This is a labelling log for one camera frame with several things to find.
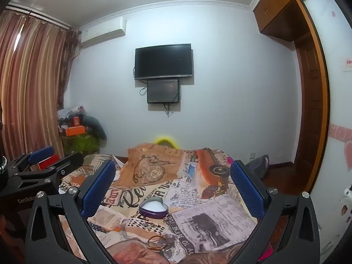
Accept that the wooden overhead cabinet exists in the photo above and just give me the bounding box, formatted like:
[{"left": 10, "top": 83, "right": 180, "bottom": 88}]
[{"left": 253, "top": 0, "right": 317, "bottom": 42}]

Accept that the purple heart-shaped tin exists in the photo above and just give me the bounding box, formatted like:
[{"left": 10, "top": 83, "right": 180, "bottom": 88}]
[{"left": 138, "top": 197, "right": 169, "bottom": 220}]

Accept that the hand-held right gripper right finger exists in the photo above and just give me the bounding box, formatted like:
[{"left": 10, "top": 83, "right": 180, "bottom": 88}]
[{"left": 229, "top": 159, "right": 321, "bottom": 264}]

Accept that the curtain rail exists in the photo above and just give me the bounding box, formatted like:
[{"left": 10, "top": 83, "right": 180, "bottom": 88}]
[{"left": 5, "top": 1, "right": 80, "bottom": 31}]

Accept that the red box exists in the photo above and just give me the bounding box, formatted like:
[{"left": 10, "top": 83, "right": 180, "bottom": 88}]
[{"left": 38, "top": 154, "right": 59, "bottom": 171}]

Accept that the yellow plastic stool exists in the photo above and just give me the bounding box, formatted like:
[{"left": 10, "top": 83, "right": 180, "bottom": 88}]
[{"left": 154, "top": 136, "right": 180, "bottom": 147}]

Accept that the brown beaded bracelet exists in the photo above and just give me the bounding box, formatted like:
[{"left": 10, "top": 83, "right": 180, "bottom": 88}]
[{"left": 147, "top": 234, "right": 168, "bottom": 251}]

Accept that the small black monitor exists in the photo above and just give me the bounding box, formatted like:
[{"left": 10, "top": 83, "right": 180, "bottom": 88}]
[{"left": 147, "top": 79, "right": 180, "bottom": 104}]

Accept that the white air conditioner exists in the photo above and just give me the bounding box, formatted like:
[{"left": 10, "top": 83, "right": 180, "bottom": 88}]
[{"left": 80, "top": 16, "right": 127, "bottom": 48}]

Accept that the wooden door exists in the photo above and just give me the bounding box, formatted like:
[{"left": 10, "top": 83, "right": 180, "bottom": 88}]
[{"left": 295, "top": 0, "right": 330, "bottom": 194}]

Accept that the flat orange box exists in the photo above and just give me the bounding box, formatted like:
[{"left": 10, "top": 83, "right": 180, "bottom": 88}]
[{"left": 61, "top": 126, "right": 86, "bottom": 137}]

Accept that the pink heart wall sticker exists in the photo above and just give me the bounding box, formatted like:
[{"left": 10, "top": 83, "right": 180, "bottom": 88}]
[{"left": 330, "top": 124, "right": 352, "bottom": 171}]

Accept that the dark bag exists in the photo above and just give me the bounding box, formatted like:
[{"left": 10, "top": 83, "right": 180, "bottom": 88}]
[{"left": 246, "top": 154, "right": 270, "bottom": 178}]

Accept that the dark jacket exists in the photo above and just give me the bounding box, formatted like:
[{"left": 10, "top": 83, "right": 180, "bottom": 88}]
[{"left": 82, "top": 115, "right": 107, "bottom": 147}]

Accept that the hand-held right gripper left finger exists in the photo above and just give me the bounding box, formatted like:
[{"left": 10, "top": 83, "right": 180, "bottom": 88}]
[{"left": 24, "top": 160, "right": 117, "bottom": 264}]

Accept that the black wall television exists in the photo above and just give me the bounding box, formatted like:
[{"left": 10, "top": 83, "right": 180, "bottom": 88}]
[{"left": 134, "top": 43, "right": 192, "bottom": 81}]

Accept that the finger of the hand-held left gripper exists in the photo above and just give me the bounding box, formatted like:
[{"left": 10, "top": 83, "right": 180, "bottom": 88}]
[
  {"left": 11, "top": 152, "right": 84, "bottom": 190},
  {"left": 5, "top": 146, "right": 55, "bottom": 176}
]

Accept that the striped brown curtain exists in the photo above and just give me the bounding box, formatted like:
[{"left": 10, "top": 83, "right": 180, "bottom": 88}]
[{"left": 0, "top": 7, "right": 80, "bottom": 163}]

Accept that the printed blanket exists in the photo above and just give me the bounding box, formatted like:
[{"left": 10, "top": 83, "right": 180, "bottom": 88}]
[{"left": 59, "top": 142, "right": 260, "bottom": 264}]

